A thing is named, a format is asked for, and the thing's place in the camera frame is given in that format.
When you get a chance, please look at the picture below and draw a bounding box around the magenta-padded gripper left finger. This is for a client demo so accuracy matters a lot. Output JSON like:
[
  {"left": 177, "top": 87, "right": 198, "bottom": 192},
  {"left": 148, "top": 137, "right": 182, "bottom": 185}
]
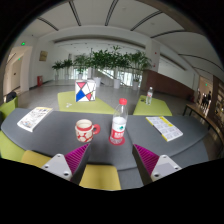
[{"left": 41, "top": 143, "right": 92, "bottom": 185}]

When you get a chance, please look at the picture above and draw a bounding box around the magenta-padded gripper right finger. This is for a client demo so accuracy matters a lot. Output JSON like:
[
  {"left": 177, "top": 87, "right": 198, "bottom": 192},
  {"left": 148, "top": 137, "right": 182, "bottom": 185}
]
[{"left": 132, "top": 143, "right": 183, "bottom": 186}]

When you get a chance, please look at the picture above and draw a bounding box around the red-capped clear water bottle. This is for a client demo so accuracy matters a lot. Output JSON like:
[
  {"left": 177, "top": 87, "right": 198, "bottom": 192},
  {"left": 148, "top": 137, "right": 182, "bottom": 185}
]
[{"left": 109, "top": 97, "right": 129, "bottom": 145}]

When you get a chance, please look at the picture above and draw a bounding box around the small clear water bottle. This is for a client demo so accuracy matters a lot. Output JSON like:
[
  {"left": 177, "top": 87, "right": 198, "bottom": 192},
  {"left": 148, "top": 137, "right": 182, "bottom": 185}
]
[{"left": 145, "top": 86, "right": 154, "bottom": 106}]

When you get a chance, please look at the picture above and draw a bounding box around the red and white mug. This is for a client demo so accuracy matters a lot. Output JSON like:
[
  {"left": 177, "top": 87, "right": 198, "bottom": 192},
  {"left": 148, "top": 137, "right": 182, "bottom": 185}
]
[{"left": 74, "top": 118, "right": 101, "bottom": 144}]

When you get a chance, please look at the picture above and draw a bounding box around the yellow and white booklet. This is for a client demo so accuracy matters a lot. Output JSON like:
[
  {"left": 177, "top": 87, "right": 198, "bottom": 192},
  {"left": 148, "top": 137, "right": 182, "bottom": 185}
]
[{"left": 145, "top": 115, "right": 184, "bottom": 143}]

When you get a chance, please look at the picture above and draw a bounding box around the flat round red coaster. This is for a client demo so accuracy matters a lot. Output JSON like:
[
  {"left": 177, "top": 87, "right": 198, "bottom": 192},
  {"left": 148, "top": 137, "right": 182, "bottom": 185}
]
[{"left": 108, "top": 134, "right": 126, "bottom": 146}]

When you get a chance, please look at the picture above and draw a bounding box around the colourful printed magazine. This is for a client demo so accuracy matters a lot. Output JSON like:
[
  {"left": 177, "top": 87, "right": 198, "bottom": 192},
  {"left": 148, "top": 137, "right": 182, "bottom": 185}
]
[{"left": 16, "top": 106, "right": 54, "bottom": 133}]

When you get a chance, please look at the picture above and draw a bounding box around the small lime green low table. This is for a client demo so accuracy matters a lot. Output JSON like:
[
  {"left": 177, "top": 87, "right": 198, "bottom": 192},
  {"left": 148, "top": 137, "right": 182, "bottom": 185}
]
[{"left": 132, "top": 95, "right": 173, "bottom": 117}]

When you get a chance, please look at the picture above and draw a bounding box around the large lime green low table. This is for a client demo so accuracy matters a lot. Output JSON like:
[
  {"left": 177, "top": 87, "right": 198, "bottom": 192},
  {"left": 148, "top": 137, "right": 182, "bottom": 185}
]
[{"left": 57, "top": 90, "right": 116, "bottom": 115}]

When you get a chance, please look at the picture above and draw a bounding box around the wooden bench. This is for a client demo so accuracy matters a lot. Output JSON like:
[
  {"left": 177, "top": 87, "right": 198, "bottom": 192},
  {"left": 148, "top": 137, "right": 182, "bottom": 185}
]
[{"left": 182, "top": 101, "right": 224, "bottom": 134}]

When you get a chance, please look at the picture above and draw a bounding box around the white red blue cube box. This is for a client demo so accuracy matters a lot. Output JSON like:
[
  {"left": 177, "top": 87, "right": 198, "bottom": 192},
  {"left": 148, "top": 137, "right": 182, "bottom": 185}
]
[{"left": 74, "top": 79, "right": 97, "bottom": 103}]

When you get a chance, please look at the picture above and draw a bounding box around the person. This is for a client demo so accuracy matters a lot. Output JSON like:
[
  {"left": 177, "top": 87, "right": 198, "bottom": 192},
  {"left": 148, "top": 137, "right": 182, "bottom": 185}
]
[
  {"left": 200, "top": 94, "right": 208, "bottom": 107},
  {"left": 206, "top": 90, "right": 213, "bottom": 107}
]

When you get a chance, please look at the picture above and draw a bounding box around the lime green armchair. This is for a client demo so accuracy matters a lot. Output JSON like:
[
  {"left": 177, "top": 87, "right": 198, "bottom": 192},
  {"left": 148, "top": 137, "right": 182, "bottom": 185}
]
[{"left": 0, "top": 96, "right": 19, "bottom": 121}]

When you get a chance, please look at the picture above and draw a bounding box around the red fire cabinet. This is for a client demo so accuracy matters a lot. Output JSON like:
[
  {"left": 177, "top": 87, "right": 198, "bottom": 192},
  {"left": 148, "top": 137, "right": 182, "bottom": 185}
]
[{"left": 36, "top": 75, "right": 44, "bottom": 88}]

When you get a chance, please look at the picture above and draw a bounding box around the black chair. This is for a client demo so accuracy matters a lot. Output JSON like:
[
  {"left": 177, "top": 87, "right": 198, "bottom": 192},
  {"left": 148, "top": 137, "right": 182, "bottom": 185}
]
[{"left": 5, "top": 91, "right": 18, "bottom": 103}]

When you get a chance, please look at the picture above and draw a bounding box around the row of green potted plants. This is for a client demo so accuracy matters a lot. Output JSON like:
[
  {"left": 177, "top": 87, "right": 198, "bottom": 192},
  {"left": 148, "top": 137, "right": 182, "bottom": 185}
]
[{"left": 51, "top": 45, "right": 153, "bottom": 81}]

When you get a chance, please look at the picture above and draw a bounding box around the framed wall picture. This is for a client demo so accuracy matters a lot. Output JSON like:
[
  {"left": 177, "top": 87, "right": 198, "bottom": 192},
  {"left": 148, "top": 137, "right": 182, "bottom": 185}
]
[{"left": 38, "top": 50, "right": 49, "bottom": 62}]

